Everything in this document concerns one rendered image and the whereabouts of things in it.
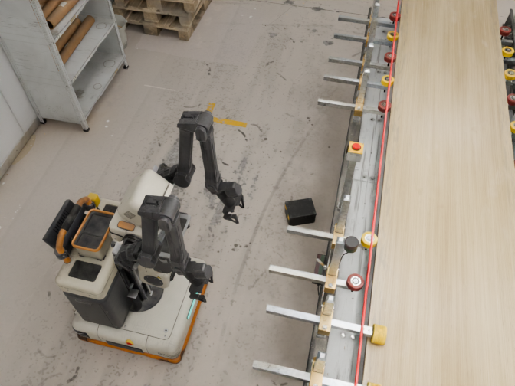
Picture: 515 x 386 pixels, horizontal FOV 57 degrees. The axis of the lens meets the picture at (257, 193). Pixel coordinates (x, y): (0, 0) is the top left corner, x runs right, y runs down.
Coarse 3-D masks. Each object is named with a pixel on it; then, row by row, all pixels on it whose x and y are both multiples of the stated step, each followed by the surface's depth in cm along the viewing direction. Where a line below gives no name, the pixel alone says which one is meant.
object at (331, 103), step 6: (318, 102) 306; (324, 102) 306; (330, 102) 306; (336, 102) 306; (342, 102) 306; (342, 108) 306; (348, 108) 305; (354, 108) 303; (366, 108) 302; (372, 108) 302; (378, 114) 303; (384, 114) 301
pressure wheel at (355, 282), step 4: (348, 276) 226; (352, 276) 226; (356, 276) 226; (360, 276) 226; (348, 280) 225; (352, 280) 225; (356, 280) 224; (360, 280) 225; (348, 284) 224; (352, 284) 224; (356, 284) 224; (360, 284) 224; (352, 288) 223; (356, 288) 222; (360, 288) 223
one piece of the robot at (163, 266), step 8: (184, 216) 231; (184, 224) 228; (160, 232) 219; (184, 232) 225; (160, 240) 221; (168, 248) 220; (160, 256) 217; (168, 256) 217; (160, 264) 223; (168, 264) 221; (160, 272) 230; (168, 272) 228
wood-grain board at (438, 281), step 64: (448, 0) 368; (448, 64) 321; (448, 128) 286; (384, 192) 257; (448, 192) 257; (512, 192) 257; (384, 256) 233; (448, 256) 233; (512, 256) 233; (384, 320) 214; (448, 320) 214; (512, 320) 214; (384, 384) 197; (448, 384) 197; (512, 384) 197
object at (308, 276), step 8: (272, 272) 235; (280, 272) 233; (288, 272) 233; (296, 272) 233; (304, 272) 233; (312, 280) 232; (320, 280) 230; (336, 280) 230; (344, 280) 230; (344, 288) 230
